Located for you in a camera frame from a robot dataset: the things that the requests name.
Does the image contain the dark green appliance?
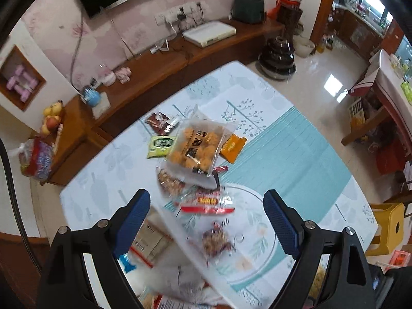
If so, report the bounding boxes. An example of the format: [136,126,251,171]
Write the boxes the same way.
[231,0,265,24]

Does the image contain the white set-top box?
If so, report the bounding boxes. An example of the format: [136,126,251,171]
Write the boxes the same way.
[182,21,237,47]

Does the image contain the clear bag rice crisps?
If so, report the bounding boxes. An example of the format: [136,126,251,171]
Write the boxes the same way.
[308,264,326,299]

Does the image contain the red gift box with bag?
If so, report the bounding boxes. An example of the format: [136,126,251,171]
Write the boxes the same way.
[8,137,54,182]

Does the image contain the blue snack wrapper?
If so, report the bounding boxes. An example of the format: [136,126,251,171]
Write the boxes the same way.
[118,253,137,274]

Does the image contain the red basket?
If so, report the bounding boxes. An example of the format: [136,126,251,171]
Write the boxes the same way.
[267,0,303,37]

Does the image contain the orange snack packet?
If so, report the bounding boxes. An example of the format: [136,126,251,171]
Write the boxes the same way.
[220,134,247,163]

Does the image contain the bag of round pastries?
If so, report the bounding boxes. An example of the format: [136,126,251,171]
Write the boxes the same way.
[159,108,237,190]

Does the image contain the fruit bowl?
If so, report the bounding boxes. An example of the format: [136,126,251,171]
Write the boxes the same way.
[40,100,65,138]

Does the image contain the yellow plastic stool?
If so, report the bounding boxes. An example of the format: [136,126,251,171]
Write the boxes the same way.
[365,203,405,257]

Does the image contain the large cracker package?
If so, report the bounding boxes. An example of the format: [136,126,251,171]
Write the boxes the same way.
[130,220,173,268]

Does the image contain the dark brown snack packet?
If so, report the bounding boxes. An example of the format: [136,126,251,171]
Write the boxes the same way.
[145,112,179,136]

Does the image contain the black stacked pots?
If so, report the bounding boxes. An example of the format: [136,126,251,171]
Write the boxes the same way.
[258,36,297,81]

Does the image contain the pink dumbbells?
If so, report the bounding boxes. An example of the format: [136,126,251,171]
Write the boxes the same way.
[6,64,39,103]

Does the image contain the wooden tv bench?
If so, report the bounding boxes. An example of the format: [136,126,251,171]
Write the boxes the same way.
[47,20,284,186]

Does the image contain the white plastic storage bin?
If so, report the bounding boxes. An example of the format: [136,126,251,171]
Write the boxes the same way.
[125,205,233,309]

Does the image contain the red yellow snack packet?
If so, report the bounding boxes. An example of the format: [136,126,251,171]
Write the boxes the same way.
[177,186,235,215]

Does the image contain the white power strip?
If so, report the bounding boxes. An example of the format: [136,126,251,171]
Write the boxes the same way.
[154,2,205,26]

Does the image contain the patterned tablecloth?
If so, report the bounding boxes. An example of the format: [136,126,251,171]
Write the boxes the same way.
[60,62,378,308]

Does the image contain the small nut snack packet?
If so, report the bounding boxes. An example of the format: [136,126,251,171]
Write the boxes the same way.
[186,218,244,267]

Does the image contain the pink ceramic figurines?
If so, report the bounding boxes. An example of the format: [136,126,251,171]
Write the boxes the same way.
[98,64,131,87]

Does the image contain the white bucket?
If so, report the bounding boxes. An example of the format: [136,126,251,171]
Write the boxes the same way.
[293,35,316,58]

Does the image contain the blue glass jar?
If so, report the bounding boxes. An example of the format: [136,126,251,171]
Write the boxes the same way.
[80,86,101,107]

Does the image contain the green snack packet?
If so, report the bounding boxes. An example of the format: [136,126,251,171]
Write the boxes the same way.
[147,135,175,158]

